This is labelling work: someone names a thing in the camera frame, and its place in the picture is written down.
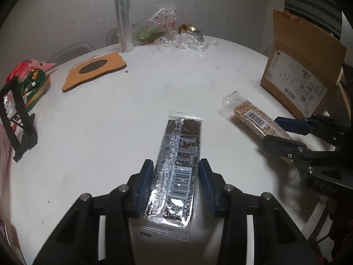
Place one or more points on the brown cardboard box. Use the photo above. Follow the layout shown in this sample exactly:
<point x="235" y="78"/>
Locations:
<point x="297" y="41"/>

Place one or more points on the gold foil wrapper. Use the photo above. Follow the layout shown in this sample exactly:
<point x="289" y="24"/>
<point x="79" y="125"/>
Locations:
<point x="186" y="28"/>

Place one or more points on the tan cereal bar packet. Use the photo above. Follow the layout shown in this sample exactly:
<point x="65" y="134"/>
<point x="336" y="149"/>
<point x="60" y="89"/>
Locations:
<point x="248" y="113"/>

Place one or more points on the green snack bag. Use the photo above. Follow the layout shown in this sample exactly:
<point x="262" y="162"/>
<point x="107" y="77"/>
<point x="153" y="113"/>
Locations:
<point x="41" y="85"/>

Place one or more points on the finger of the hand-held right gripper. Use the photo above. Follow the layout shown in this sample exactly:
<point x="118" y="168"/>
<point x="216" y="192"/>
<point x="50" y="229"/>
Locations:
<point x="281" y="145"/>
<point x="292" y="125"/>

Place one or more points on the tall clear film roll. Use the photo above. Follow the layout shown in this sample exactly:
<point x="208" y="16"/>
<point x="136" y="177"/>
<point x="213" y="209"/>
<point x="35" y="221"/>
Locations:
<point x="122" y="13"/>

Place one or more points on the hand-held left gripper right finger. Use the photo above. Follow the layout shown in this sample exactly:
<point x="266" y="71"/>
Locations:
<point x="206" y="187"/>

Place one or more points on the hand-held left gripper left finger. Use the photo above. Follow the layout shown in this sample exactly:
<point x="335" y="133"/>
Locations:
<point x="144" y="187"/>

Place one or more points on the silver foil packet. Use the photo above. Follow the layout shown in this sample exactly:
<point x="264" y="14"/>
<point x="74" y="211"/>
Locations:
<point x="9" y="110"/>

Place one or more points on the red and pink snack bag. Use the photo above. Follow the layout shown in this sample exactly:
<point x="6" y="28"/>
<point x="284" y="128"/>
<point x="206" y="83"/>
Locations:
<point x="19" y="69"/>

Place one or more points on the clear red-dotted plastic bag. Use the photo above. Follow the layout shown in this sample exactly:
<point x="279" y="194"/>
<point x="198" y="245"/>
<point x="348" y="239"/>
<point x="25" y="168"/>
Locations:
<point x="165" y="19"/>

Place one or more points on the crumpled clear plastic wrap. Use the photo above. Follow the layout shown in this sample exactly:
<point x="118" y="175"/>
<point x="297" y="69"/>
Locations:
<point x="190" y="42"/>

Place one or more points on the black plastic stand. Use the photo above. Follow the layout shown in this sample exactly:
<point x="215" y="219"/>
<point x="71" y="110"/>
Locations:
<point x="24" y="113"/>

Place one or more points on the dark sesame bar packet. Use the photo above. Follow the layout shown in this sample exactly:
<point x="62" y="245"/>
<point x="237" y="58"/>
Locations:
<point x="179" y="149"/>

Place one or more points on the grey chair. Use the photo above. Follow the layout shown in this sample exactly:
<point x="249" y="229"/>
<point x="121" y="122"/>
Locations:
<point x="111" y="36"/>
<point x="71" y="49"/>

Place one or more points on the orange cork mat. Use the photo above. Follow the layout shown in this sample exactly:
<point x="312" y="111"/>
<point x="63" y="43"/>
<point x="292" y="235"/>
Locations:
<point x="115" y="60"/>

